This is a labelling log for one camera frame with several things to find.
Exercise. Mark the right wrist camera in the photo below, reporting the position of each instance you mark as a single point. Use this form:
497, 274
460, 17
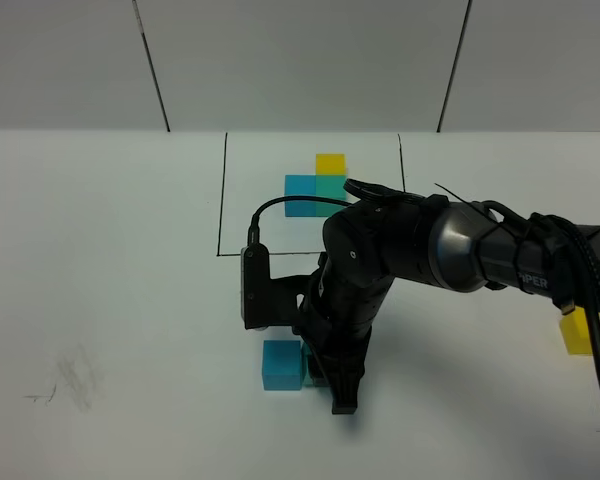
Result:
267, 301

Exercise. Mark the green template cube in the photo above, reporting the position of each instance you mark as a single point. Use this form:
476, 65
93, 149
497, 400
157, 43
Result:
329, 186

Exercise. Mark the blue template cube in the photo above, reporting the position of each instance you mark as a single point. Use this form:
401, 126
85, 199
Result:
300, 185

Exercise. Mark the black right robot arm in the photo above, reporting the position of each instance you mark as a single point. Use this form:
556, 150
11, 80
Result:
456, 246

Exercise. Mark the yellow template cube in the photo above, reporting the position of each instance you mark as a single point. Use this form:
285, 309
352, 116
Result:
330, 164

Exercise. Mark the white template sheet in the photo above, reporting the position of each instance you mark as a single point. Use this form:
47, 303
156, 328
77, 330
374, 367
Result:
256, 165

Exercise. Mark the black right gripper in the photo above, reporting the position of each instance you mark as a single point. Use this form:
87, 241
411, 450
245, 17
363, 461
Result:
337, 318

